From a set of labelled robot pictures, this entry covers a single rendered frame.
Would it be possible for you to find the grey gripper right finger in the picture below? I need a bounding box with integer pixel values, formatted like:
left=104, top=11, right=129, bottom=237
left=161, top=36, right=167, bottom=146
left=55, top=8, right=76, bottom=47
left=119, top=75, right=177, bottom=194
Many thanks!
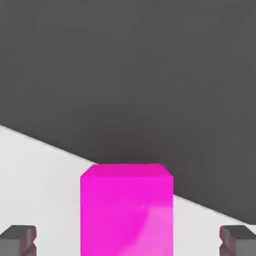
left=219, top=224, right=256, bottom=256

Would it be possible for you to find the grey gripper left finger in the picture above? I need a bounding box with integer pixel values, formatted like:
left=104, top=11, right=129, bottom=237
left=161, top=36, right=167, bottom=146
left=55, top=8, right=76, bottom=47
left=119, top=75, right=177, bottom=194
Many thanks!
left=0, top=224, right=38, bottom=256

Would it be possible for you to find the small magenta cube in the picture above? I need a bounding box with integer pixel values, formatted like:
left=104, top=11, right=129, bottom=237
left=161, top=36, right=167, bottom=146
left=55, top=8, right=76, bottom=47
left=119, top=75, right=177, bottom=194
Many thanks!
left=80, top=163, right=174, bottom=256

